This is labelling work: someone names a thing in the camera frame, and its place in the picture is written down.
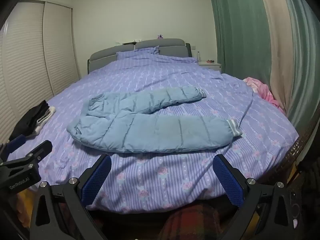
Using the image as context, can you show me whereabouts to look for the pale green curtain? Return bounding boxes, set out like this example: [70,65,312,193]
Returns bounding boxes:
[280,0,320,132]

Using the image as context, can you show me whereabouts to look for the white nightstand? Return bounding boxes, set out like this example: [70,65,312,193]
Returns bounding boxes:
[199,60,222,73]

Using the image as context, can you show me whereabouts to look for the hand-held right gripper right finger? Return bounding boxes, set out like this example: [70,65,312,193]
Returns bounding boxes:
[212,154,300,240]

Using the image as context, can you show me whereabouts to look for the light blue padded pants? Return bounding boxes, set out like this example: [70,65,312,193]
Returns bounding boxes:
[66,85,243,153]

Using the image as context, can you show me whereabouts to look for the pink cloth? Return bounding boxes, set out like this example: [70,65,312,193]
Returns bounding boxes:
[243,77,286,112]

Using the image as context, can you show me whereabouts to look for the folded black clothes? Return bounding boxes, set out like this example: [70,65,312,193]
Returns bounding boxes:
[9,100,50,140]

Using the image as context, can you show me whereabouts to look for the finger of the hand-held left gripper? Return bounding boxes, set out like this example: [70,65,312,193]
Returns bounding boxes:
[0,140,53,173]
[0,134,27,162]

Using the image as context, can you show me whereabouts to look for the purple floral duvet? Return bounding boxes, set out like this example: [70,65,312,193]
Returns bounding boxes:
[7,52,299,214]

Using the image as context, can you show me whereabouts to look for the dark wicker chair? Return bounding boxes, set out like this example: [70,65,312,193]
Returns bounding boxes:
[264,119,320,183]

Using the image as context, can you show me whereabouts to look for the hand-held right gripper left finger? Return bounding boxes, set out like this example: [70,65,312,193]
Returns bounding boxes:
[30,154,112,240]

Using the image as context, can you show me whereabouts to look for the white louvred wardrobe door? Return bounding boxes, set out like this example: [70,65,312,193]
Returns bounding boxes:
[0,1,54,140]
[43,2,82,97]

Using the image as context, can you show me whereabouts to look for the beige curtain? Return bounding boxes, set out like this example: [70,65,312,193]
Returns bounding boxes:
[257,0,293,108]

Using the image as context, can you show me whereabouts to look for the purple floral pillow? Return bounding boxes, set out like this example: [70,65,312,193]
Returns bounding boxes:
[116,45,160,60]

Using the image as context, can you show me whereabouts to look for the grey upholstered headboard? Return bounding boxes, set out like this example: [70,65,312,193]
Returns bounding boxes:
[87,38,193,74]

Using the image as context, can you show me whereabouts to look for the red plaid cloth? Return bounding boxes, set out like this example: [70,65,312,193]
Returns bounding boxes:
[159,203,222,240]

